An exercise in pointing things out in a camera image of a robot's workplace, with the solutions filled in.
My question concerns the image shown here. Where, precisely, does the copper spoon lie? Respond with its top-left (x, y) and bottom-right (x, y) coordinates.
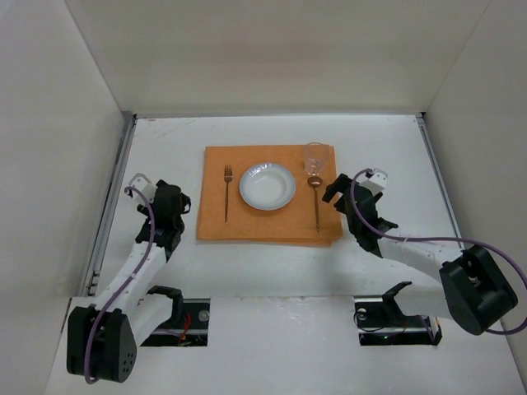
top-left (308, 175), bottom-right (322, 233)

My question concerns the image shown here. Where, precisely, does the clear plastic cup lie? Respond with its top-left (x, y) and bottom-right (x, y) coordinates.
top-left (303, 142), bottom-right (329, 176)

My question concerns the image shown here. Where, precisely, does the orange cloth napkin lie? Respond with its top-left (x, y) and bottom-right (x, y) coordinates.
top-left (197, 145), bottom-right (343, 245)

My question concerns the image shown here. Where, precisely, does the copper fork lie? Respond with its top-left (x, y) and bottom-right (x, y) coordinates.
top-left (224, 165), bottom-right (233, 223)

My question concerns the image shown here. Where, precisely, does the white paper plate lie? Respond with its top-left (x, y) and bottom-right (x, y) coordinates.
top-left (239, 163), bottom-right (296, 211)

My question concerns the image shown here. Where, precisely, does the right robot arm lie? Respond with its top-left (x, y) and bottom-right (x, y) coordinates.
top-left (322, 169), bottom-right (526, 335)

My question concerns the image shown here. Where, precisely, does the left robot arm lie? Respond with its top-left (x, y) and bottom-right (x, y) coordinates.
top-left (66, 174), bottom-right (191, 384)

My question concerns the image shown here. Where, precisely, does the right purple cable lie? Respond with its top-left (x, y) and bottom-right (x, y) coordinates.
top-left (352, 167), bottom-right (527, 342)

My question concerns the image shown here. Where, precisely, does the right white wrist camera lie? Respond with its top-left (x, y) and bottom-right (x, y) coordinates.
top-left (365, 168), bottom-right (388, 195)

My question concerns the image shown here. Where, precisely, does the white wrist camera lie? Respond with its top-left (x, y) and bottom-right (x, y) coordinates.
top-left (365, 168), bottom-right (388, 195)
top-left (126, 173), bottom-right (157, 204)

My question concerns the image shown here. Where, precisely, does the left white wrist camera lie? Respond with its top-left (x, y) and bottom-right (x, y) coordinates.
top-left (126, 173), bottom-right (157, 204)

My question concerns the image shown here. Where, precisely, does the left aluminium table rail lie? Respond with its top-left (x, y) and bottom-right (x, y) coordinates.
top-left (78, 111), bottom-right (137, 297)

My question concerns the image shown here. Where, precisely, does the aluminium table rail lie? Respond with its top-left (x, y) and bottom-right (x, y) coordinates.
top-left (78, 111), bottom-right (137, 297)
top-left (416, 113), bottom-right (461, 238)

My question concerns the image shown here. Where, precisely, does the right aluminium table rail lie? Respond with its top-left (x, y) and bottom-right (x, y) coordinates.
top-left (416, 113), bottom-right (461, 238)

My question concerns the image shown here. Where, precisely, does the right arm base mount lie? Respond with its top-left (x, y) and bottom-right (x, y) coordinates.
top-left (353, 296), bottom-right (442, 346)

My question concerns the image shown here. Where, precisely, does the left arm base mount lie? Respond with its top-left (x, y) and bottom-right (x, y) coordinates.
top-left (142, 299), bottom-right (211, 347)

